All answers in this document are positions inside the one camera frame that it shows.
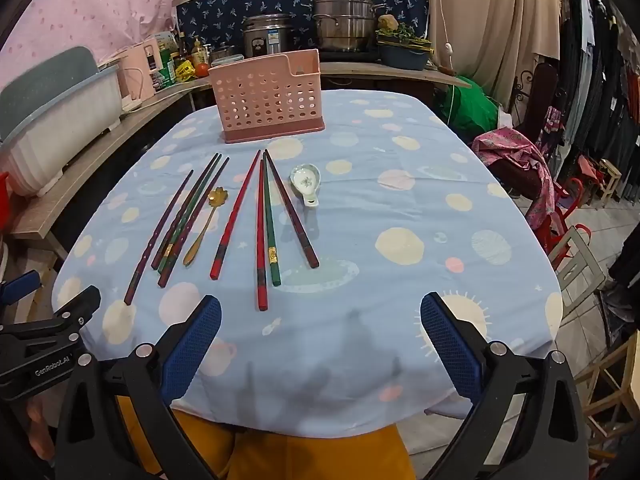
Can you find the red chopstick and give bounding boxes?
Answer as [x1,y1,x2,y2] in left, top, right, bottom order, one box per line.
[210,149,263,281]
[256,159,269,312]

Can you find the gold flower spoon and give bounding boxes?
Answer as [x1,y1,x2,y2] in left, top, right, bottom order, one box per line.
[182,186,227,267]

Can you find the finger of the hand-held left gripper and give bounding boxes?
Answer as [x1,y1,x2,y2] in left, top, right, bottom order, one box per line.
[0,285,102,356]
[0,270,42,307]

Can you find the small wooden stool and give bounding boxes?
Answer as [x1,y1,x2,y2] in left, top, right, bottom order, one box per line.
[590,157,623,206]

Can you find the green chopstick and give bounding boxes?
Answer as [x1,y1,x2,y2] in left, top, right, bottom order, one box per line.
[262,152,282,288]
[157,154,223,276]

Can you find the pink kitchen appliance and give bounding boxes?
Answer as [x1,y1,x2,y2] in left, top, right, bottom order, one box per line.
[117,37,163,101]

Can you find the beige curtain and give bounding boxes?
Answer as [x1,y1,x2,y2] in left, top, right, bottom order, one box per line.
[425,0,563,111]

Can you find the light wooden frame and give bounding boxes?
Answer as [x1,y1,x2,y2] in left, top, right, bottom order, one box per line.
[575,330,640,456]

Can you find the blue planet print tablecloth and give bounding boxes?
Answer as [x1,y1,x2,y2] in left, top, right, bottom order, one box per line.
[51,89,565,438]

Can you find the white ceramic spoon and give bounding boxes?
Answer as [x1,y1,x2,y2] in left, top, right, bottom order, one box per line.
[290,162,322,208]

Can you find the pink perforated utensil holder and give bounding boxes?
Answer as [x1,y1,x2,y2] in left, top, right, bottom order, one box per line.
[207,49,326,145]

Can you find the dark metal chair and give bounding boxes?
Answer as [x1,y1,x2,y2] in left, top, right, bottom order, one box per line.
[510,62,561,146]

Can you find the person's left hand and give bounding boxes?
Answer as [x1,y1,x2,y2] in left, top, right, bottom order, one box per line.
[25,394,57,461]

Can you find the steel steamer pot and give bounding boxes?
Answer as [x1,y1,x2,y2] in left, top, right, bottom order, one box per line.
[312,0,388,53]

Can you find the white slatted chair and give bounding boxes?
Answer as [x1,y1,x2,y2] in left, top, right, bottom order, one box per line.
[547,227,608,306]

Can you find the person's yellow pants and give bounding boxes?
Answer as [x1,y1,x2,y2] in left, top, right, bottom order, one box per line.
[115,395,418,480]

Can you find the green label bottle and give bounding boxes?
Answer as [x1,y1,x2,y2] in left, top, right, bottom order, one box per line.
[159,52,177,90]

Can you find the blue planter with greens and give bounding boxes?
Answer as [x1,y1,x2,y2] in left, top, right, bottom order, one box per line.
[375,24,433,72]

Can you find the white cable with switch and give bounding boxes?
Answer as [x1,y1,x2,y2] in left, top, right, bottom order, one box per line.
[430,0,458,78]

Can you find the steel rice cooker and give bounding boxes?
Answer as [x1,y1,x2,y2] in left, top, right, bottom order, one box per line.
[242,14,296,58]

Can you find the red plastic basin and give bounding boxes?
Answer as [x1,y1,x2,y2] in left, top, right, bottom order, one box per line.
[0,172,11,231]

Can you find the pink patterned cloth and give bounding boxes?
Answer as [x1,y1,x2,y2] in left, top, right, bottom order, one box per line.
[472,127,556,231]

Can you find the navy floral cloth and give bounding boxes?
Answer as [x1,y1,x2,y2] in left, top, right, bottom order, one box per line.
[175,0,431,56]

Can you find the pink floral sheet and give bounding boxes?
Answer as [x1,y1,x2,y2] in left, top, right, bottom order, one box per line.
[0,0,198,86]

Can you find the row of hanging clothes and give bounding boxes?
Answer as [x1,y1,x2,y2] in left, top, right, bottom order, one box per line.
[552,0,640,171]

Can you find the red plastic chair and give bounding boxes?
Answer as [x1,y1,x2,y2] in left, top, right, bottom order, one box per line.
[537,175,593,256]

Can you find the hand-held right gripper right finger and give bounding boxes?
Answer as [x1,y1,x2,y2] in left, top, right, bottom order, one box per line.
[420,291,588,480]

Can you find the white dish drainer grey lid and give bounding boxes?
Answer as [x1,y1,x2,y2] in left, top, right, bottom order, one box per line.
[0,46,123,198]

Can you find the maroon chopstick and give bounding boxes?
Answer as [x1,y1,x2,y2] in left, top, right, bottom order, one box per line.
[123,169,196,307]
[263,148,321,270]
[150,152,220,271]
[157,157,231,289]

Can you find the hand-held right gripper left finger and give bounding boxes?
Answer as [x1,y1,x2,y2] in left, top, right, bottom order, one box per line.
[54,295,236,480]

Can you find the green bag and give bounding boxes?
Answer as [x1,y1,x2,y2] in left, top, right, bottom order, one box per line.
[442,75,501,138]

